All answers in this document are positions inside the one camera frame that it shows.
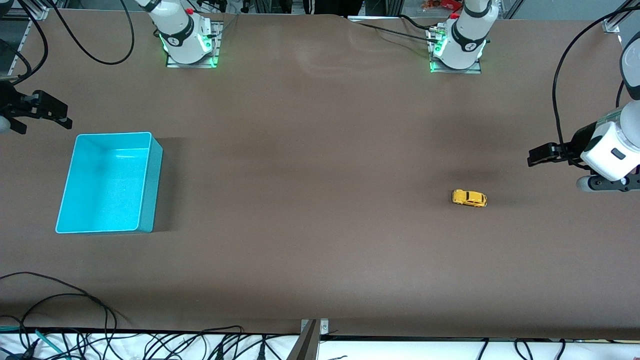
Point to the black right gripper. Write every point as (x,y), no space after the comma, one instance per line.
(7,101)

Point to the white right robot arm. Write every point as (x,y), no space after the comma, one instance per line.
(182,40)

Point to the grey metal table bracket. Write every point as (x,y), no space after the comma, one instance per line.
(307,345)

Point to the yellow beetle toy car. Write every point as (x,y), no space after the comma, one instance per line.
(469,198)

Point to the red packet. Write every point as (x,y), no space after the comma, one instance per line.
(435,5)

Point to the aluminium frame rail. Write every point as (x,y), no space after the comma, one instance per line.
(35,12)
(612,24)

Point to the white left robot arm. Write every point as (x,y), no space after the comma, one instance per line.
(467,35)

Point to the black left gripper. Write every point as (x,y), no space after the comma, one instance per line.
(576,147)

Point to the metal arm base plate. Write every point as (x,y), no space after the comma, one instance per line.
(455,71)
(216,50)

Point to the turquoise plastic bin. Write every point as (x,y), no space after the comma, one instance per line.
(102,190)

